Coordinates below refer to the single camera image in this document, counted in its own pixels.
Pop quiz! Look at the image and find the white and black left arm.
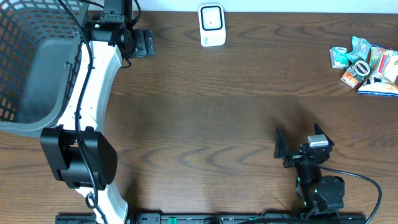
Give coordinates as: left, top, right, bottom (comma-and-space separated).
40, 21, 155, 223

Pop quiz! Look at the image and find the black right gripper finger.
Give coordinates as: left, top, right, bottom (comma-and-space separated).
274, 128, 287, 159
314, 123, 325, 135

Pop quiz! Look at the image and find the teal snack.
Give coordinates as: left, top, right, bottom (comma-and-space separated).
346, 36, 371, 63

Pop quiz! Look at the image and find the yellow snack bag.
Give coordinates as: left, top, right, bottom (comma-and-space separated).
358, 44, 397, 97

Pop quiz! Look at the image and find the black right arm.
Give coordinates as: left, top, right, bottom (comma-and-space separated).
274, 124, 345, 217

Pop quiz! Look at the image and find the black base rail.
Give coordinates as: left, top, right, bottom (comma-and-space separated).
54, 212, 367, 224

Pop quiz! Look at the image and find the green tissue pack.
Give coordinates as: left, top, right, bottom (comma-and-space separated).
330, 47, 349, 69

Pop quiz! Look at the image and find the dark mesh plastic basket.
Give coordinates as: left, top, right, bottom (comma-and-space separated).
1, 0, 88, 138

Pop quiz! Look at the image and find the orange small packet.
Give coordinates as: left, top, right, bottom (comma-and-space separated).
340, 71, 359, 88

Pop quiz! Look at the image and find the white barcode scanner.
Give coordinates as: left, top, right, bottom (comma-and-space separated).
198, 3, 226, 47

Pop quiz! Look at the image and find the round label dark packet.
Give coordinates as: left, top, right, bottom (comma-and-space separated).
346, 60, 372, 82

